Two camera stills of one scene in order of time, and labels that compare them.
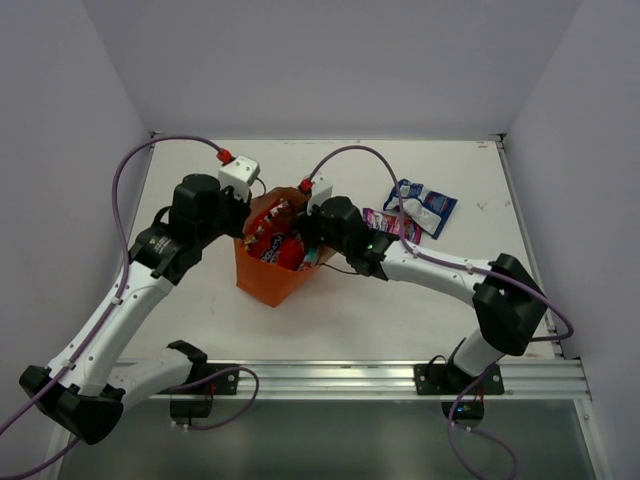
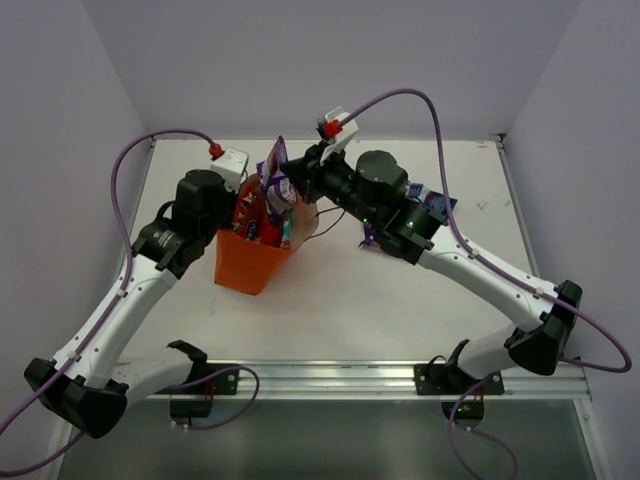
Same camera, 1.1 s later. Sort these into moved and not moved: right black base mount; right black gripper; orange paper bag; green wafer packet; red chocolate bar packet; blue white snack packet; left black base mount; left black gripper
Moved: right black gripper; red chocolate bar packet; green wafer packet; orange paper bag
Not moved: left black base mount; blue white snack packet; left black gripper; right black base mount
